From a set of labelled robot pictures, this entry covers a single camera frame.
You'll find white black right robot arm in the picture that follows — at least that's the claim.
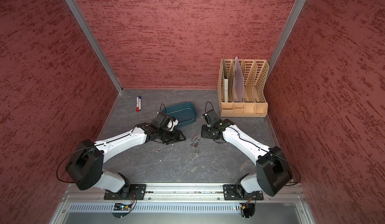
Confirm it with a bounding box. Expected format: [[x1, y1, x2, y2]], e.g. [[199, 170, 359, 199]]
[[201, 119, 301, 199]]

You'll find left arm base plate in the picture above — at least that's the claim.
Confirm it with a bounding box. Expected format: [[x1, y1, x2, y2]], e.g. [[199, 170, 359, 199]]
[[104, 183, 147, 201]]

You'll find beige plastic file organizer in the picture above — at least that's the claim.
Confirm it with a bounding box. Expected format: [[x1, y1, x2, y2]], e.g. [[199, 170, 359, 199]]
[[217, 58, 269, 118]]

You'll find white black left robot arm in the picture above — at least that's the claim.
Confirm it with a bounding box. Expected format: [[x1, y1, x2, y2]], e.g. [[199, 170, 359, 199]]
[[65, 123, 186, 199]]

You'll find red cap whiteboard marker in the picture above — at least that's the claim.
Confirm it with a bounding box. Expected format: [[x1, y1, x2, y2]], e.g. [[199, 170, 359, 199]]
[[136, 97, 139, 112]]

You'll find grey translucent folder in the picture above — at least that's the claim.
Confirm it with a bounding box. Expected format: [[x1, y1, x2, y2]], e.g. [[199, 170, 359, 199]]
[[233, 57, 244, 102]]

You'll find right aluminium corner post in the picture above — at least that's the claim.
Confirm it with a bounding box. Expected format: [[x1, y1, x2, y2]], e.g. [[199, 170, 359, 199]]
[[267, 0, 306, 77]]

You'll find left aluminium corner post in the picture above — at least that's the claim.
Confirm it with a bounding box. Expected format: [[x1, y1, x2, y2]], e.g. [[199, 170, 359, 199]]
[[65, 0, 124, 95]]

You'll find blue cap whiteboard marker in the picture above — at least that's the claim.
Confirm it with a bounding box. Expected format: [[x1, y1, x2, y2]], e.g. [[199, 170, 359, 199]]
[[138, 96, 141, 111]]

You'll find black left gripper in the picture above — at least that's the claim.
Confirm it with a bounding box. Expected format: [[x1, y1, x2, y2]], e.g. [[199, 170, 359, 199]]
[[157, 127, 186, 144]]

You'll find aluminium corner post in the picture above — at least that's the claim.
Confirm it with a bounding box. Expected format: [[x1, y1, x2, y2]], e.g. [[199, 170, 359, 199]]
[[65, 0, 124, 95], [267, 0, 306, 77]]

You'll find teal plastic storage box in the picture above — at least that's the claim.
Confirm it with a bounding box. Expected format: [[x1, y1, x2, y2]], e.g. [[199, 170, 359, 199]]
[[161, 102, 198, 128]]

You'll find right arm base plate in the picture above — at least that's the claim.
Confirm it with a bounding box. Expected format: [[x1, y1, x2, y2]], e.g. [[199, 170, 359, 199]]
[[223, 184, 264, 201]]

